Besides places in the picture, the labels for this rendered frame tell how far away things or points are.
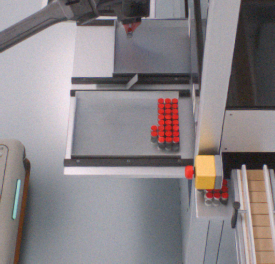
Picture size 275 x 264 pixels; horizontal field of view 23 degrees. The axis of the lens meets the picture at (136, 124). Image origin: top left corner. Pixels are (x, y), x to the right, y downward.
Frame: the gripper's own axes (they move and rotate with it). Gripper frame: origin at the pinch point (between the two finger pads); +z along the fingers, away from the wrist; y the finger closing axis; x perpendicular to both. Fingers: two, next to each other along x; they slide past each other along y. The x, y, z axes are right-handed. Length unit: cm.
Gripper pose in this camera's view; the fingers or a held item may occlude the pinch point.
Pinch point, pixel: (129, 30)
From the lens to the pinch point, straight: 243.8
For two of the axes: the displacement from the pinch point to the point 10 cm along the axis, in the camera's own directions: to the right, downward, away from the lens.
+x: -2.8, -7.8, 5.6
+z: -0.5, 5.9, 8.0
